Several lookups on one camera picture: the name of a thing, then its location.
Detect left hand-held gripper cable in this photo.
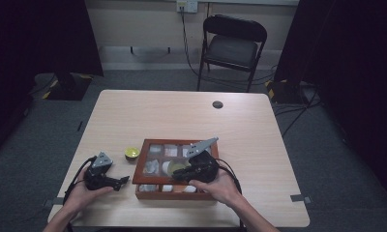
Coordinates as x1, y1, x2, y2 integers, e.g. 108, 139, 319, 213
62, 156, 98, 206

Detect small yellow-green cup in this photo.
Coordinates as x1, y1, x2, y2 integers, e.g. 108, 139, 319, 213
124, 146, 141, 161
166, 159, 192, 177

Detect black floor cables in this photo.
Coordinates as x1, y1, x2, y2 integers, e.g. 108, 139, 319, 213
273, 86, 325, 138

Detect hand-held gripper cable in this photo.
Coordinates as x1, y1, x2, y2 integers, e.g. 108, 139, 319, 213
62, 156, 98, 206
215, 157, 243, 195

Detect black stand base striped tape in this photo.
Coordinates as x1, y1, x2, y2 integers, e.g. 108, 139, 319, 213
41, 72, 95, 102
264, 78, 308, 105

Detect black folding chair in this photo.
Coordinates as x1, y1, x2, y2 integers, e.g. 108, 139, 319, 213
196, 14, 268, 94

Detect right hand-held gripper cable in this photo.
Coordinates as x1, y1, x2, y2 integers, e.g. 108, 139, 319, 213
215, 157, 243, 195

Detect wooden box with glass lid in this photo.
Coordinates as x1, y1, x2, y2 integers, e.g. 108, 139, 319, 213
132, 138, 221, 201

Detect person's left hand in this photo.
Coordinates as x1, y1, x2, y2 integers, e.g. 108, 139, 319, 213
65, 165, 116, 215

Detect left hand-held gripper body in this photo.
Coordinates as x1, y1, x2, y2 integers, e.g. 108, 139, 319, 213
83, 151, 116, 191

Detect person's right hand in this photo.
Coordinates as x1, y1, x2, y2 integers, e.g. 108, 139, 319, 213
188, 168, 243, 208

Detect white wall socket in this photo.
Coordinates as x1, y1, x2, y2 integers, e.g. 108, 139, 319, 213
176, 0, 199, 14

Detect dark curtain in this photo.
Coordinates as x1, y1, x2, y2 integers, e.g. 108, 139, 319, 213
273, 0, 387, 207
0, 0, 104, 162

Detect group of silvery wrapped packets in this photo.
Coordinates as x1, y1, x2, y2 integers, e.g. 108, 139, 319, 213
137, 143, 213, 193

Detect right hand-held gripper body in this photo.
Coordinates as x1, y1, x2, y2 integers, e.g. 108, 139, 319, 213
181, 136, 221, 184

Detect grey tape strip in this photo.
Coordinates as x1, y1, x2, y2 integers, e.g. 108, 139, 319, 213
290, 193, 313, 205
43, 196, 66, 208

